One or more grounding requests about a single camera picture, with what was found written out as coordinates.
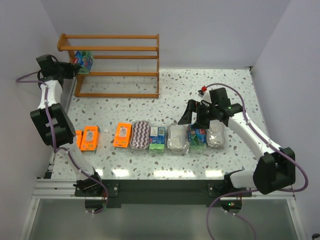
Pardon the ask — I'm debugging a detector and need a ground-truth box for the grey wrapped sponge centre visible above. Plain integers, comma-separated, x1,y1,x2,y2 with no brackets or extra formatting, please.
167,124,190,155

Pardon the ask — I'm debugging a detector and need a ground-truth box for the wooden two-tier shelf rack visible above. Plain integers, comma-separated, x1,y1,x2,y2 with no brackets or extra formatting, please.
57,33,160,99

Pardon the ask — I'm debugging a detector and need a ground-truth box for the grey wrapped sponge right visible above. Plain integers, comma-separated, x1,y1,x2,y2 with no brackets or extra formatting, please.
206,120,226,149

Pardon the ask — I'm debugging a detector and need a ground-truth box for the purple wavy striped sponge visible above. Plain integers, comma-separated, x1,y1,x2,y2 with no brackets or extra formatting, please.
130,120,151,150

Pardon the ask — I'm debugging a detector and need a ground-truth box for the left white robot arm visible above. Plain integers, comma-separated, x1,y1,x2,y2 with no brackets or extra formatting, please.
30,54,108,199

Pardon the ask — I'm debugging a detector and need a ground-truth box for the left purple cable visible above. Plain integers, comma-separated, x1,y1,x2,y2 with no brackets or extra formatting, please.
15,71,110,215

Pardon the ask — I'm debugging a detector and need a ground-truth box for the blue label green sponge pack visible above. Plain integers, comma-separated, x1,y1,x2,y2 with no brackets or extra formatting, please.
149,126,166,153

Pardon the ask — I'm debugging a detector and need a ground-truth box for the orange sponge box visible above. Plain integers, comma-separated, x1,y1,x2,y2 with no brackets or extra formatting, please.
113,122,132,148
75,130,84,149
80,125,100,152

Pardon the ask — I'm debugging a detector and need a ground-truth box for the grey wrapped sponge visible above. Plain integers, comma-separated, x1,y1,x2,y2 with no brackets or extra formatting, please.
206,120,226,149
167,124,190,155

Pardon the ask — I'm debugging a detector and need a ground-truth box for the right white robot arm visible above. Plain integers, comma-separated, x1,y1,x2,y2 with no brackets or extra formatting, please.
178,87,296,195

